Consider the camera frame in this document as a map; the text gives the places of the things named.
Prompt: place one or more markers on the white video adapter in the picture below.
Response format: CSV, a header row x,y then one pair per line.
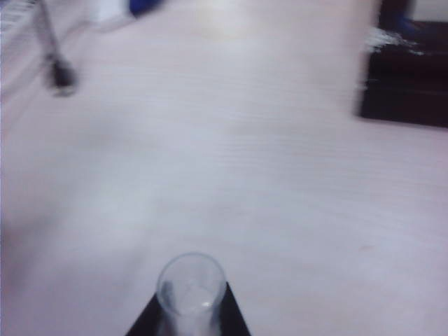
x,y
110,8

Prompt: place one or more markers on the teal spray bottle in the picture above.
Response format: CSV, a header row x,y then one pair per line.
x,y
190,315

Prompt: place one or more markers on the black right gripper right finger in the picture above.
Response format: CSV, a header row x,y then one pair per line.
x,y
234,318

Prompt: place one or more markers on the black book with chipped corner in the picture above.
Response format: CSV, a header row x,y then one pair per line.
x,y
402,66

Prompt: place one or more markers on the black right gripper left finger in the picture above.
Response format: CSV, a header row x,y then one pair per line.
x,y
147,322

